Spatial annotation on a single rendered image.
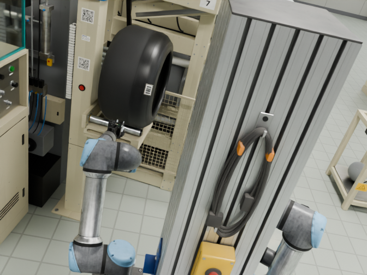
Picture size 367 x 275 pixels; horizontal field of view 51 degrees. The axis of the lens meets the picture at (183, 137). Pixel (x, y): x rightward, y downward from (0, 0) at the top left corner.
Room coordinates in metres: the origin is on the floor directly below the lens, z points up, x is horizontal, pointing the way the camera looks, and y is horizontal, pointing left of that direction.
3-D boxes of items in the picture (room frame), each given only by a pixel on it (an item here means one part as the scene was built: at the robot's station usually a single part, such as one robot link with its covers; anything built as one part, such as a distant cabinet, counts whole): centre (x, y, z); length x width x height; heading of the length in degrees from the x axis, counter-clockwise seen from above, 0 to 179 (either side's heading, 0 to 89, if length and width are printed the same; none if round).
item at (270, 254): (1.21, -0.53, 0.94); 0.11 x 0.08 x 0.11; 69
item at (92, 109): (2.19, 0.60, 0.90); 0.40 x 0.03 x 0.10; 176
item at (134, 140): (2.04, 0.44, 0.83); 0.36 x 0.09 x 0.06; 86
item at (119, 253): (1.07, 0.14, 0.88); 0.13 x 0.12 x 0.14; 103
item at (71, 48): (2.16, 0.77, 1.19); 0.05 x 0.04 x 0.48; 176
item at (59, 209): (2.18, 0.68, 0.01); 0.27 x 0.27 x 0.02; 86
